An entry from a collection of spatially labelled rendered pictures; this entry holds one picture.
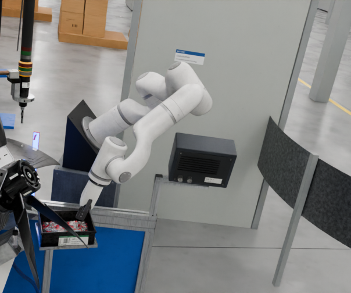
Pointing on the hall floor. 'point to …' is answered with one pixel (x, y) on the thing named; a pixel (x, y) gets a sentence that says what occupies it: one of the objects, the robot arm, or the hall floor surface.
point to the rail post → (144, 262)
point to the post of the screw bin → (46, 271)
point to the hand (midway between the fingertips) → (81, 214)
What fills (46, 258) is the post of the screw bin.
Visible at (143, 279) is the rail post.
